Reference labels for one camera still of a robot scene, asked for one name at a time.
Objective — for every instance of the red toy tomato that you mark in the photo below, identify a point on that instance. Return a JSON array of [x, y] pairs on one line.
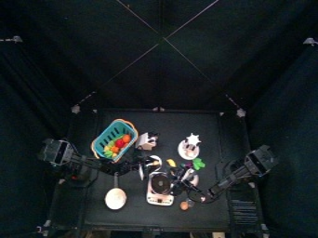
[[120, 143]]

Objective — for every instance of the brown toy egg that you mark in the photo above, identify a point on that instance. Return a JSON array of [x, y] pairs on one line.
[[185, 205]]

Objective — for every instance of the teal basket with orange rim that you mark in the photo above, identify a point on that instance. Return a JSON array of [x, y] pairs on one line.
[[104, 145]]

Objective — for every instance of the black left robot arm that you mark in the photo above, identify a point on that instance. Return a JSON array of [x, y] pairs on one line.
[[84, 161]]

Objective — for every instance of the small orange toy carrot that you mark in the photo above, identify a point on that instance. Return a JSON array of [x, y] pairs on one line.
[[116, 149]]

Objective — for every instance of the yellow toy banana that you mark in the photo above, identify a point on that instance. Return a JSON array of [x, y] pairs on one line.
[[172, 162]]

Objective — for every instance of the beige toy egg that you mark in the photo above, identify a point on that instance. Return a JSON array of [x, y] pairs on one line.
[[190, 152]]

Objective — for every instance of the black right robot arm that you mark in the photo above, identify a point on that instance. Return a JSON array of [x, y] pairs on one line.
[[232, 181]]

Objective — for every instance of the orange toy fruit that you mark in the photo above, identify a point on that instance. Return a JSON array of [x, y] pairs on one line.
[[128, 138]]

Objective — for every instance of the green toy leaf vegetable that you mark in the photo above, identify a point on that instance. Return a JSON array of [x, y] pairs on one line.
[[198, 163]]

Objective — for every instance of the white slim utensil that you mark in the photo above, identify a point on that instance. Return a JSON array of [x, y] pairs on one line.
[[141, 172]]

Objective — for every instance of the white jagged eggshell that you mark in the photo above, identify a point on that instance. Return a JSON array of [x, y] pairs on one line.
[[193, 139]]

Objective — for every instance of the white black toy cow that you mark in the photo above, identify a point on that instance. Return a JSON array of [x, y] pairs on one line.
[[148, 141]]

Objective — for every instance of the white kitchen scale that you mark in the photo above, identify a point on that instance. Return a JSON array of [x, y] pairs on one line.
[[160, 198]]

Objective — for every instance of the white round plate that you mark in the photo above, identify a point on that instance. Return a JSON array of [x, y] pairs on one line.
[[184, 152]]

